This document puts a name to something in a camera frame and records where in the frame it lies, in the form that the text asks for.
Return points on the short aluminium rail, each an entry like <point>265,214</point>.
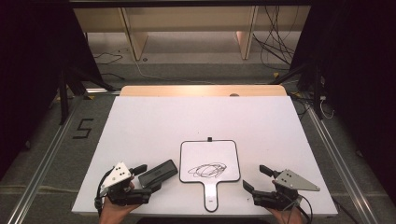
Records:
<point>102,90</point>

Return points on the white table cover board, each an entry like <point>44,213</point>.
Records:
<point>193,118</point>

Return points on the dark curtain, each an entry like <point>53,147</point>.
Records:
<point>31,77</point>
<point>358,77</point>

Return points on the small black clip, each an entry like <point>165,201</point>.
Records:
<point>209,139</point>

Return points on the person's right hand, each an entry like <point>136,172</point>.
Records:
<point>289,217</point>

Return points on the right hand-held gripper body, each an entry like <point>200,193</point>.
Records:
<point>292,182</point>

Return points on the person's left hand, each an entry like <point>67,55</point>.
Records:
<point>112,214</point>

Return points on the long aluminium floor rail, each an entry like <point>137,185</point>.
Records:
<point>37,174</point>
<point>342,168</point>

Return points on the light wooden desk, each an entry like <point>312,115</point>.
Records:
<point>186,18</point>

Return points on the black whiteboard eraser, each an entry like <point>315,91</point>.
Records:
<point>158,172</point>

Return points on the black tripod stand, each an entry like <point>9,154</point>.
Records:
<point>317,90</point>
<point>63,93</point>

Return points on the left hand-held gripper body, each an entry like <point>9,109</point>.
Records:
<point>116,177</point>

